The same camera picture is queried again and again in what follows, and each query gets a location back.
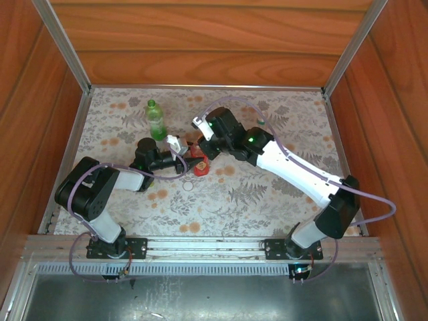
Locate red drink bottle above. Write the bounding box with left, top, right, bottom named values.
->
left=189, top=146, right=211, bottom=177

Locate green plastic bottle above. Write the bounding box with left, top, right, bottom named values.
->
left=146, top=99, right=168, bottom=141

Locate floral table mat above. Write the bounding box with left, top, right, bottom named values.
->
left=53, top=87, right=364, bottom=237

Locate small connector board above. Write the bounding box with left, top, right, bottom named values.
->
left=288, top=263, right=314, bottom=284
left=115, top=266, right=134, bottom=281

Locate grey metal sheet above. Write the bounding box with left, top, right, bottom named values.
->
left=23, top=274, right=385, bottom=321

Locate aluminium table edge rail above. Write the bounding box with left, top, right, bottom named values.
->
left=90, top=84, right=324, bottom=92
left=322, top=90, right=368, bottom=237

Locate aluminium mounting rail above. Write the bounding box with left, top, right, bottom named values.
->
left=21, top=235, right=382, bottom=263

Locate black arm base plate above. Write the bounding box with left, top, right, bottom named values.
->
left=263, top=237, right=324, bottom=261
left=86, top=237, right=148, bottom=260

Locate white slotted cable duct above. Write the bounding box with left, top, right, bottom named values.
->
left=36, top=262, right=370, bottom=277

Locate aluminium frame post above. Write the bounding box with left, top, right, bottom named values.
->
left=322, top=0, right=391, bottom=98
left=31, top=0, right=93, bottom=94

